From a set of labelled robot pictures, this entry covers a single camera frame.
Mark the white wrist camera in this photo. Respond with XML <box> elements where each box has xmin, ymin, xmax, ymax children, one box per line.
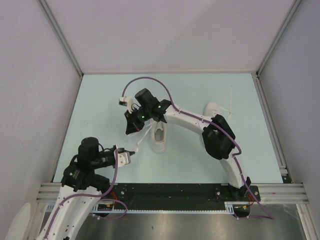
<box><xmin>114</xmin><ymin>145</ymin><xmax>131</xmax><ymax>168</ymax></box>
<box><xmin>118</xmin><ymin>96</ymin><xmax>134</xmax><ymax>113</ymax></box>

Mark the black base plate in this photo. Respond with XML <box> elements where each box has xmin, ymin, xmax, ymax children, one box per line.
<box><xmin>103</xmin><ymin>183</ymin><xmax>261</xmax><ymax>212</ymax></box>

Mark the aluminium rail frame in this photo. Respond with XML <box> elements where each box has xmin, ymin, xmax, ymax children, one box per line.
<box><xmin>35</xmin><ymin>182</ymin><xmax>309</xmax><ymax>204</ymax></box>

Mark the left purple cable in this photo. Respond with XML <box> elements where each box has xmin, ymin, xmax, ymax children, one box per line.
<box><xmin>41</xmin><ymin>148</ymin><xmax>128</xmax><ymax>240</ymax></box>

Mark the purple cable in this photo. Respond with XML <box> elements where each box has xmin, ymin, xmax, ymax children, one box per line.
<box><xmin>41</xmin><ymin>148</ymin><xmax>128</xmax><ymax>240</ymax></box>
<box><xmin>121</xmin><ymin>76</ymin><xmax>275</xmax><ymax>221</ymax></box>

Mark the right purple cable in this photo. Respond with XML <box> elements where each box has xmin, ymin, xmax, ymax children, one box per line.
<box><xmin>121</xmin><ymin>76</ymin><xmax>275</xmax><ymax>221</ymax></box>

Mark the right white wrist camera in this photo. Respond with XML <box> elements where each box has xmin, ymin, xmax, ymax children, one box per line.
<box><xmin>118</xmin><ymin>96</ymin><xmax>134</xmax><ymax>113</ymax></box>

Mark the right corner metal post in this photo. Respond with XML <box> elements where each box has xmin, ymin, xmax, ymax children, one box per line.
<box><xmin>256</xmin><ymin>0</ymin><xmax>303</xmax><ymax>76</ymax></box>

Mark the white sneaker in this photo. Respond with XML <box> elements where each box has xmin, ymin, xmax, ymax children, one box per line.
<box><xmin>203</xmin><ymin>85</ymin><xmax>235</xmax><ymax>118</ymax></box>
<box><xmin>134</xmin><ymin>120</ymin><xmax>167</xmax><ymax>154</ymax></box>

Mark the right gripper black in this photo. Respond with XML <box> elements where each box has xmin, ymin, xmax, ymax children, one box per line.
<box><xmin>124</xmin><ymin>107</ymin><xmax>152</xmax><ymax>136</ymax></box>

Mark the left corner metal post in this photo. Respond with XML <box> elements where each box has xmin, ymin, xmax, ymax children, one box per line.
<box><xmin>37</xmin><ymin>0</ymin><xmax>84</xmax><ymax>77</ymax></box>

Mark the white cable duct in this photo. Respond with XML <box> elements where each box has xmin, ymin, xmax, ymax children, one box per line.
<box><xmin>46</xmin><ymin>201</ymin><xmax>237</xmax><ymax>216</ymax></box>

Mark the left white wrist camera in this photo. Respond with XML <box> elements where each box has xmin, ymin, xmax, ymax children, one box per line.
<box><xmin>114</xmin><ymin>145</ymin><xmax>131</xmax><ymax>168</ymax></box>

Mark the corner metal post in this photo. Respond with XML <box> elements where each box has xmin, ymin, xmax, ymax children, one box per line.
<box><xmin>37</xmin><ymin>0</ymin><xmax>84</xmax><ymax>77</ymax></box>
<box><xmin>256</xmin><ymin>0</ymin><xmax>303</xmax><ymax>76</ymax></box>

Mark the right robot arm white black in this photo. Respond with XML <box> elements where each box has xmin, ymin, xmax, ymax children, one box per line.
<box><xmin>119</xmin><ymin>88</ymin><xmax>251</xmax><ymax>201</ymax></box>

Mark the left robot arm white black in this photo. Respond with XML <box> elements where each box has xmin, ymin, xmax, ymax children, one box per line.
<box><xmin>37</xmin><ymin>137</ymin><xmax>135</xmax><ymax>240</ymax></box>

